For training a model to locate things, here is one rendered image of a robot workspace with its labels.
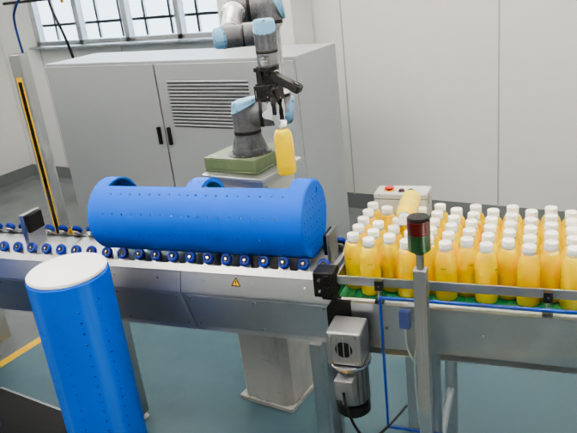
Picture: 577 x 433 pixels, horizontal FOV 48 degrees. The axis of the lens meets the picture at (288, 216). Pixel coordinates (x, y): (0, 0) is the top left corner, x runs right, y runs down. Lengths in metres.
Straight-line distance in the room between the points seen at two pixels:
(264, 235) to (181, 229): 0.33
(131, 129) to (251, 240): 2.60
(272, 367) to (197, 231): 0.96
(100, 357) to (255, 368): 0.96
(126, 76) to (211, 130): 0.75
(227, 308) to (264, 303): 0.17
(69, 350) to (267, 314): 0.70
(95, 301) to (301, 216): 0.76
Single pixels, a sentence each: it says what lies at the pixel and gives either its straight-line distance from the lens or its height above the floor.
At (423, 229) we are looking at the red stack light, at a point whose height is 1.23.
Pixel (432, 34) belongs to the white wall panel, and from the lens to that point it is 4.80.
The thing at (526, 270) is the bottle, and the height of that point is 1.03.
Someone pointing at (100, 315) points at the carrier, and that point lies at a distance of 2.36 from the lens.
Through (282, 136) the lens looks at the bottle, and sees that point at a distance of 2.28.
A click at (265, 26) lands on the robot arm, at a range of 2.22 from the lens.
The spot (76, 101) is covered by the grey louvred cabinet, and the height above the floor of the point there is 1.17.
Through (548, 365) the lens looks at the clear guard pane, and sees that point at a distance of 2.11.
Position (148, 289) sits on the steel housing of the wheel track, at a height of 0.83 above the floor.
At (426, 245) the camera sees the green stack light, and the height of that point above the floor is 1.18.
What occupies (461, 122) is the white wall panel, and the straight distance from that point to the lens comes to 4.85.
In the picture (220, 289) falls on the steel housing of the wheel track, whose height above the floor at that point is 0.85.
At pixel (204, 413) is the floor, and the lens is 3.27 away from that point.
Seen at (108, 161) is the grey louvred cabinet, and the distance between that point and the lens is 5.03.
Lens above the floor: 1.94
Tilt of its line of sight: 21 degrees down
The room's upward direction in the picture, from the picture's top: 7 degrees counter-clockwise
